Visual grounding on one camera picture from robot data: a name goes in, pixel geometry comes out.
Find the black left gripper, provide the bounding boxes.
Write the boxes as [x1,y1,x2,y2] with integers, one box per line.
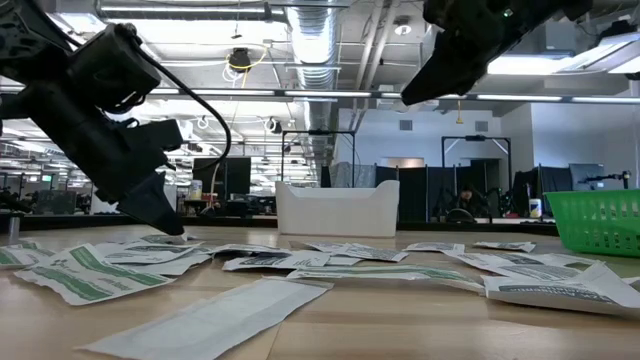
[0,79,186,236]

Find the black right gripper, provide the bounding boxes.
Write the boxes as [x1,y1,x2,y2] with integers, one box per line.
[401,0,594,106]

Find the white round pillar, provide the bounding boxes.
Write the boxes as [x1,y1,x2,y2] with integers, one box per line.
[90,198,121,215]

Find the black background screen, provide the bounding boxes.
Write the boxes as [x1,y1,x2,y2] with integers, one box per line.
[192,157,252,202]

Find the long ceiling light strip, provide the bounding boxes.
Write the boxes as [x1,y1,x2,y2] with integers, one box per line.
[149,88,640,105]

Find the long plain white packet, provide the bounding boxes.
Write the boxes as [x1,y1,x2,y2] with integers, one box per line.
[77,276,335,360]

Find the person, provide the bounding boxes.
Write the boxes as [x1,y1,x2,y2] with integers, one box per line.
[452,182,489,219]

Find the black partition screens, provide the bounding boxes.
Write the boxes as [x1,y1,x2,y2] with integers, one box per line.
[374,164,501,224]

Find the grey background monitor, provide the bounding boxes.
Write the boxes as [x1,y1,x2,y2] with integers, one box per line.
[569,163,606,192]

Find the white plastic bin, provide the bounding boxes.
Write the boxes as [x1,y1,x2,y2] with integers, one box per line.
[274,178,401,239]

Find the green plastic mesh basket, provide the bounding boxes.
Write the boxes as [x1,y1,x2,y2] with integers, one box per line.
[543,188,640,259]

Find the black left camera cable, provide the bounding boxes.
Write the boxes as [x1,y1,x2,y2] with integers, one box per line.
[117,24,234,174]

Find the silver spiral ceiling duct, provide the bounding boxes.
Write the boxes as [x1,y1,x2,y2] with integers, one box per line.
[286,0,342,132]

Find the silver metal post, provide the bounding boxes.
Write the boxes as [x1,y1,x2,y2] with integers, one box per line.
[5,212,22,246]

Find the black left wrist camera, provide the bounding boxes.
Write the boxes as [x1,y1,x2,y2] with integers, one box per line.
[67,22,164,114]

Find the black metal table frame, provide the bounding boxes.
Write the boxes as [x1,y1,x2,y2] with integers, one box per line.
[0,212,559,236]

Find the black ceiling device yellow cable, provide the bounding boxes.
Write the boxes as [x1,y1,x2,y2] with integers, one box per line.
[228,47,253,71]

